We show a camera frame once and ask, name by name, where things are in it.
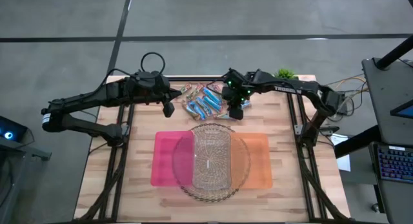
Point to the beige plastic bin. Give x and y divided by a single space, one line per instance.
258 162

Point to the white paper sheet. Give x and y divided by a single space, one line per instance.
343 162

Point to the black backlit keyboard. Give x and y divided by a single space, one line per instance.
395 164

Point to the clear plastic bin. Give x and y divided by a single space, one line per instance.
211 159

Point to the grey equipment stand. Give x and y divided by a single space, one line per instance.
29 151

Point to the black caster wheel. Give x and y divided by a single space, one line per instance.
375 207

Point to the grey computer desk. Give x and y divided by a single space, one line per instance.
384 95

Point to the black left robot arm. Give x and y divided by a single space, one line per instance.
80 100

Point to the blue computer screen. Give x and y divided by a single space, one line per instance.
405 111

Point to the red green granola bar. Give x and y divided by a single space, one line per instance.
195 92
185 87

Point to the black round pole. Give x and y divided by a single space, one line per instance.
395 53

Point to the brown orange granola bar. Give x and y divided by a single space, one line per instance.
222 116
188 109

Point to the computer with blue light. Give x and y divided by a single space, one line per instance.
14 127

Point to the round woven placemat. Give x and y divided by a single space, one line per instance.
209 195

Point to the white label snack packet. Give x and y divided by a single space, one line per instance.
212 103

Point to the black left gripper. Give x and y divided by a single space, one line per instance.
155 86

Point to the silver metal bracket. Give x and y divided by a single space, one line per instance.
298 129

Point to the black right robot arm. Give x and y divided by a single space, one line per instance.
284 87

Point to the pink plastic bin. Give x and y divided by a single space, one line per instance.
163 159

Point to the black stand bar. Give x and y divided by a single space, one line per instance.
355 141

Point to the silver blue granola bar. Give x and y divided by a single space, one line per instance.
246 104

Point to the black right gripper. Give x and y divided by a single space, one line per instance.
237 96

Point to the small potted green plant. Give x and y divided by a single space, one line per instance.
285 74

